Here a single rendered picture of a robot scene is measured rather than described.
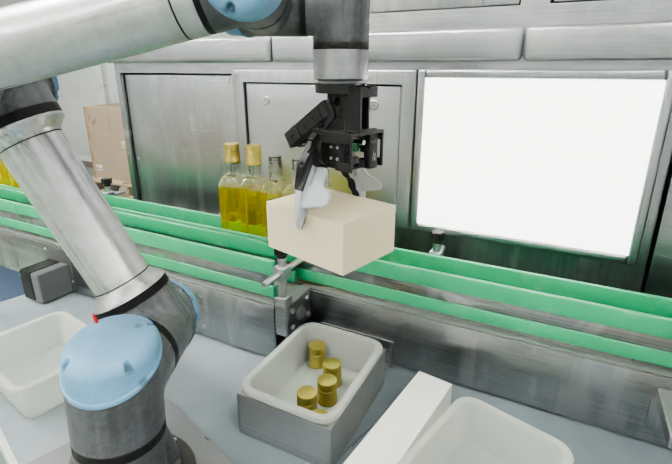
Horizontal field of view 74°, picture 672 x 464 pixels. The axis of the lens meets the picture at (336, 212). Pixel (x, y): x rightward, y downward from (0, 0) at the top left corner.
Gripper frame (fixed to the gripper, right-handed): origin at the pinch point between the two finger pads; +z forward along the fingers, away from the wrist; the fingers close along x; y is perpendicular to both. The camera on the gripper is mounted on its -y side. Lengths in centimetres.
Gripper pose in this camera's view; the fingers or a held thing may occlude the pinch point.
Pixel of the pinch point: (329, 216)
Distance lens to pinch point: 69.2
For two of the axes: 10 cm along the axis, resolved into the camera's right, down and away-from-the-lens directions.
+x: 6.8, -2.3, 7.0
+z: 0.0, 9.5, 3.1
